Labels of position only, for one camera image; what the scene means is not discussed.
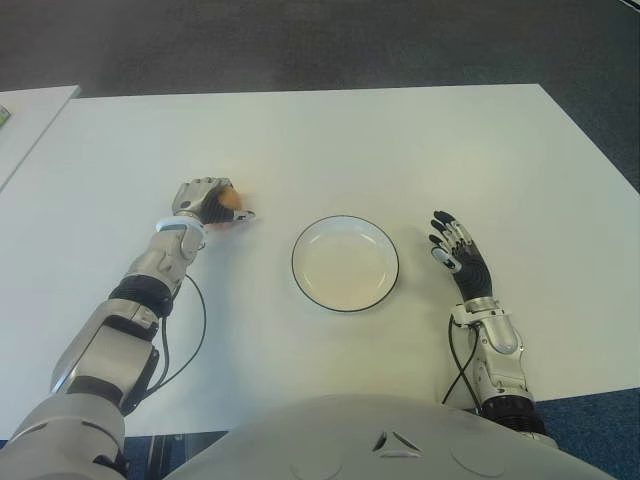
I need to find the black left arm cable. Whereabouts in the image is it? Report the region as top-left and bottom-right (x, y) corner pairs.
(147, 273), (208, 394)

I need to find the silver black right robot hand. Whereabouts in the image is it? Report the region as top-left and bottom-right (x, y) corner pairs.
(427, 209), (497, 304)

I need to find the white plate with black rim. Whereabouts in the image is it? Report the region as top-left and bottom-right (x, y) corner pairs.
(291, 214), (401, 315)

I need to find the white side table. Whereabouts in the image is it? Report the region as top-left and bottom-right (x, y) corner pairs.
(0, 84), (82, 194)

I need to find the yellow red apple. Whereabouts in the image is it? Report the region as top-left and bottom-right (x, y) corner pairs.
(204, 186), (247, 233)

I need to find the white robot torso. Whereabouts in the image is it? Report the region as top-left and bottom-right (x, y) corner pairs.
(164, 392), (621, 480)

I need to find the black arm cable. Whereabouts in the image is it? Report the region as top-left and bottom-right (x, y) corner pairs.
(439, 314), (484, 414)
(147, 273), (208, 394)

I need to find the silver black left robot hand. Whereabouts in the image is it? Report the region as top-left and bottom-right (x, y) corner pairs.
(171, 176), (257, 229)

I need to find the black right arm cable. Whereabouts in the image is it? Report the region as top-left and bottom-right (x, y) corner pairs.
(439, 314), (484, 414)

